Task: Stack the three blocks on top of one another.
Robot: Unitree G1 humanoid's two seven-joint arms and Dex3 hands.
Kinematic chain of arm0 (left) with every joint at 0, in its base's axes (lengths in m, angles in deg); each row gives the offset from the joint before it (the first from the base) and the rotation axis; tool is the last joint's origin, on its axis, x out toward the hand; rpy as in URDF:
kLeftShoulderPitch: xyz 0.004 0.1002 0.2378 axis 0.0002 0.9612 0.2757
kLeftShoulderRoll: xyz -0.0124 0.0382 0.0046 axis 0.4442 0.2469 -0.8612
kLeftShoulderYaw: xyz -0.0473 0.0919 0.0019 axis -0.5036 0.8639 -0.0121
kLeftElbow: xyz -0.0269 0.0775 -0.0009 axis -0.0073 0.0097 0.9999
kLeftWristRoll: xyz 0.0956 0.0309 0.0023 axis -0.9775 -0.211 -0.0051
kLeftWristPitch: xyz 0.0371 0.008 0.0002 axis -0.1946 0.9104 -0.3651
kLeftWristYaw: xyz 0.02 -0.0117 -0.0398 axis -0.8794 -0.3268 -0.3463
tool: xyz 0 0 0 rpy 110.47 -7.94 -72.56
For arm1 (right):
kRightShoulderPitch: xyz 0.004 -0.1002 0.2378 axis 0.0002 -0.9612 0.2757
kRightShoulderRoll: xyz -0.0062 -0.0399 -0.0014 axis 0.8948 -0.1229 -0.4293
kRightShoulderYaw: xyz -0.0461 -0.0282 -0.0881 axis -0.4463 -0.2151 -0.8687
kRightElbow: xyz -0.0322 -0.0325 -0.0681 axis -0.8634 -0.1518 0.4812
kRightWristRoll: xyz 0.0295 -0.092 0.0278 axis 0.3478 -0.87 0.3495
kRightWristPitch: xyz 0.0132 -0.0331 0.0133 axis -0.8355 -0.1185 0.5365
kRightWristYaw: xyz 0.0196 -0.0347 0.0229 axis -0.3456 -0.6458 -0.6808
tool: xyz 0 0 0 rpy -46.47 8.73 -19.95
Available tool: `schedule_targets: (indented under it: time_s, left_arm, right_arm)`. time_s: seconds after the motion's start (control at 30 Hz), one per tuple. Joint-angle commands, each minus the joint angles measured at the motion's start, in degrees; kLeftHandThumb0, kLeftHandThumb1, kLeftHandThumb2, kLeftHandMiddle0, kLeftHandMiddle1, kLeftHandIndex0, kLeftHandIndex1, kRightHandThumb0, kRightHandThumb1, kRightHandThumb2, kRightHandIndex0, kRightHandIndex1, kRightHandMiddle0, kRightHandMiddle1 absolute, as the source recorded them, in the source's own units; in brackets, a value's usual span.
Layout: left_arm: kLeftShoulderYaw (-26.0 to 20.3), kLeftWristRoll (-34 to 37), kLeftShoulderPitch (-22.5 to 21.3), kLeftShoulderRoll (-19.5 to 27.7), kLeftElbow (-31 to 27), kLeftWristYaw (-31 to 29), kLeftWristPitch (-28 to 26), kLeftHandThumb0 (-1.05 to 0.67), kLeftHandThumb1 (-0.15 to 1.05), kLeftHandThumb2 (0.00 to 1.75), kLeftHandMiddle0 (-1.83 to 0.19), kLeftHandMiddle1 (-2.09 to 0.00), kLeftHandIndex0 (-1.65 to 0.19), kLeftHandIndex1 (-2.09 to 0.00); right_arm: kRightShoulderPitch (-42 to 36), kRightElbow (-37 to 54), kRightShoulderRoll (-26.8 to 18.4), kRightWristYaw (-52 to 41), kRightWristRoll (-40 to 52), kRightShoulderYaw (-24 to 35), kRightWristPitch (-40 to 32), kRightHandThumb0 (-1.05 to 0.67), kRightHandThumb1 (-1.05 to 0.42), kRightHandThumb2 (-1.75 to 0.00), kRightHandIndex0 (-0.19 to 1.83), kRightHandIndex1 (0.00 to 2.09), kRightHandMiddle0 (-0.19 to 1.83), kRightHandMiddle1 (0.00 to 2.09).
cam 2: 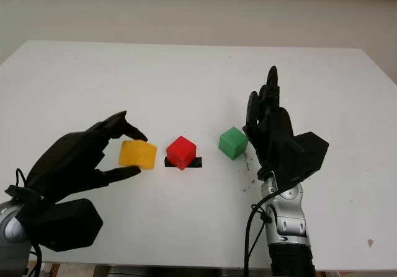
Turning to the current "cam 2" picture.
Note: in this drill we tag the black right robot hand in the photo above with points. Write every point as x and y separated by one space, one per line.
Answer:
274 137

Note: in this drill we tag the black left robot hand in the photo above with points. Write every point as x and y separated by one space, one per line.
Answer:
68 165

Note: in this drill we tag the green wooden cube block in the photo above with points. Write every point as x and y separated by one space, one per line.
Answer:
232 143

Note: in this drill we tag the yellow wooden cube block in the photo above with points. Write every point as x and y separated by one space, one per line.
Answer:
138 154

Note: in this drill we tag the red wooden cube block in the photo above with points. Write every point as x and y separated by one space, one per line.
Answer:
181 153

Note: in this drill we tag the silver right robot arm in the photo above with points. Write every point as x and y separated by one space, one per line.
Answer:
288 224

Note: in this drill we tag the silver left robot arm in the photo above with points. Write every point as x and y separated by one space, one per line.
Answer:
12 236

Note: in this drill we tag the black tape strip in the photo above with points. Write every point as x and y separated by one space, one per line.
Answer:
197 163

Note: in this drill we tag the grey robot torso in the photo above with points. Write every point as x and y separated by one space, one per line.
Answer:
173 272

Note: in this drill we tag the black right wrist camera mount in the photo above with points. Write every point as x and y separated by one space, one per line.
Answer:
308 154

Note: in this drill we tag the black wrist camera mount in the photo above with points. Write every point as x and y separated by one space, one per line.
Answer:
65 224
308 154

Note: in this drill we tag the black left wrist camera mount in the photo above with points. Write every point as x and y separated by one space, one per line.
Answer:
65 224

